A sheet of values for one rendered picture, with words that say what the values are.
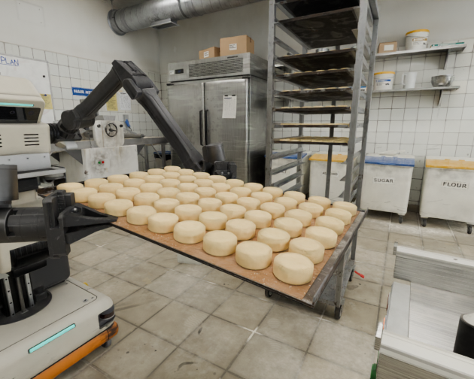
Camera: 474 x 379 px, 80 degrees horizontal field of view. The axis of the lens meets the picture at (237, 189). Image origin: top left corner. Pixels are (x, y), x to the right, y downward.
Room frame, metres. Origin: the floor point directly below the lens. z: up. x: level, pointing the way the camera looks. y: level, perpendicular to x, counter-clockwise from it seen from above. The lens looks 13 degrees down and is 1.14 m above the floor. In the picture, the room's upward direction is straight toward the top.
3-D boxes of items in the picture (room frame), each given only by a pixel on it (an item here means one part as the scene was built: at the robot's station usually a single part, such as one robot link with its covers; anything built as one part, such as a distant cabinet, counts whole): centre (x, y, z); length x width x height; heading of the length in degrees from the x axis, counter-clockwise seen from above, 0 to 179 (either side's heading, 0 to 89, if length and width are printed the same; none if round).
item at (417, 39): (3.62, -2.10, 2.09); 0.25 x 0.24 x 0.21; 150
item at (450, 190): (3.19, -2.45, 0.38); 0.64 x 0.54 x 0.77; 148
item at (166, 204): (0.53, 0.14, 0.99); 0.05 x 0.05 x 0.02
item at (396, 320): (0.40, -0.26, 0.77); 0.24 x 0.04 x 0.14; 148
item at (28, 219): (0.44, 0.32, 0.98); 0.07 x 0.07 x 0.10; 13
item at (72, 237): (0.46, 0.25, 0.99); 0.09 x 0.07 x 0.07; 103
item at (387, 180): (3.51, -1.89, 0.38); 0.64 x 0.54 x 0.77; 149
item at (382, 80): (3.77, -1.84, 1.67); 0.25 x 0.24 x 0.21; 60
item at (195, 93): (4.58, 0.26, 1.02); 1.40 x 0.90 x 2.05; 60
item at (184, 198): (0.59, 0.11, 0.99); 0.05 x 0.05 x 0.02
